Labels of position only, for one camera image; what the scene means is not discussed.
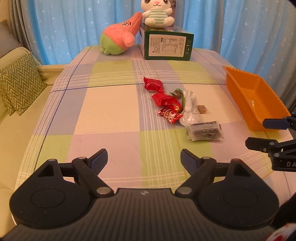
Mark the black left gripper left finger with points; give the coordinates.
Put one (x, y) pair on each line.
(88, 169)

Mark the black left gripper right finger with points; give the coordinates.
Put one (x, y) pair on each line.
(200, 171)

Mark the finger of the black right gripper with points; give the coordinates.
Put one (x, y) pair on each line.
(280, 123)
(270, 146)

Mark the clear black seaweed packet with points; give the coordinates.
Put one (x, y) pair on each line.
(208, 131)

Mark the silver white foil packet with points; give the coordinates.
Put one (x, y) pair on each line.
(190, 112)

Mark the brown cube candy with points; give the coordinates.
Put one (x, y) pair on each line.
(202, 109)

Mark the green brown candy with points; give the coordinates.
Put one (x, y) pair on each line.
(178, 94)

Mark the large red snack packet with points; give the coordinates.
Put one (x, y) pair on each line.
(153, 85)

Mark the orange plastic tray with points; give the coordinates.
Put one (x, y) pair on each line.
(243, 87)

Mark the light green sofa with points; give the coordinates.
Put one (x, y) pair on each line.
(16, 130)

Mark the plaid tablecloth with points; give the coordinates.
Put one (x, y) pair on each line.
(99, 102)

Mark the blue star curtain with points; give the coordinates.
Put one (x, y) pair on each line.
(254, 36)

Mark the green zigzag cushion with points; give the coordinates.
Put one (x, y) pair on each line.
(21, 84)

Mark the green white carton box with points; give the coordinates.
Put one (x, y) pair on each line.
(170, 43)

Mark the pink green star plush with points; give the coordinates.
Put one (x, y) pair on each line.
(117, 38)

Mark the white rabbit plush toy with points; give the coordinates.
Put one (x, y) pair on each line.
(157, 13)

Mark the brown white paper box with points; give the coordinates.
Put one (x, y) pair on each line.
(173, 6)

